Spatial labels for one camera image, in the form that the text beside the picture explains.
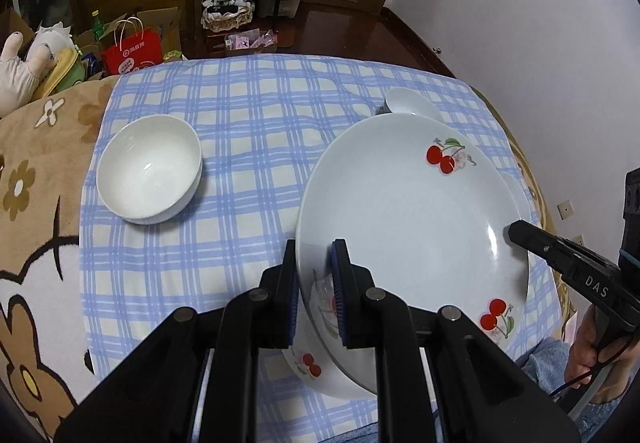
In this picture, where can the white wall socket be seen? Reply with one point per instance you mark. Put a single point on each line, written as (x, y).
(580, 239)
(565, 209)

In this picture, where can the blue plaid cloth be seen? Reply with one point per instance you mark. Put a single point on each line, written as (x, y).
(240, 98)

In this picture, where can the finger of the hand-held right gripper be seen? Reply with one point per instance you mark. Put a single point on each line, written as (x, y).
(540, 243)

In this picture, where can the person's blue clothing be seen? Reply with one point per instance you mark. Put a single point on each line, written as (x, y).
(542, 363)

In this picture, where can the large cherry print plate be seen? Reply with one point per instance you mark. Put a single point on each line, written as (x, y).
(415, 233)

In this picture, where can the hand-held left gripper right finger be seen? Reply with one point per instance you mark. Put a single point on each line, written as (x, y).
(342, 298)

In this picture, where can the red paper bag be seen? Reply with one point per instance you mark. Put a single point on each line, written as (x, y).
(132, 55)

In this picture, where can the beige plush toy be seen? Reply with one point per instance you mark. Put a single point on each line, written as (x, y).
(20, 78)

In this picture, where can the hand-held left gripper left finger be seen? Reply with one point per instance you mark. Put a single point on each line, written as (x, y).
(294, 313)

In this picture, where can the person's right hand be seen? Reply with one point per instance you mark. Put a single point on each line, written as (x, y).
(582, 353)

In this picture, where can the wicker basket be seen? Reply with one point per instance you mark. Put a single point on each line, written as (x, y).
(227, 23)

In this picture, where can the white spiky plush toy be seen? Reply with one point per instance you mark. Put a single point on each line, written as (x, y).
(52, 35)

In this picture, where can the cardboard box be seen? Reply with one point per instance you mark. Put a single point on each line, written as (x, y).
(167, 25)

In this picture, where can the green bottle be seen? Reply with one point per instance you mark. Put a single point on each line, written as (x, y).
(98, 28)

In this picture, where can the medium cherry print plate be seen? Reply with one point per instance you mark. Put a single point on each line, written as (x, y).
(312, 368)

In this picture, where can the pink packets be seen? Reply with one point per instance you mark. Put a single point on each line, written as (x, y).
(250, 40)

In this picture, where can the yellow green plush toy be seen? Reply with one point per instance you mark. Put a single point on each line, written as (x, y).
(65, 68)

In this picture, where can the plain white bowl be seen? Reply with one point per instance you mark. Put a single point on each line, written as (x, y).
(150, 173)

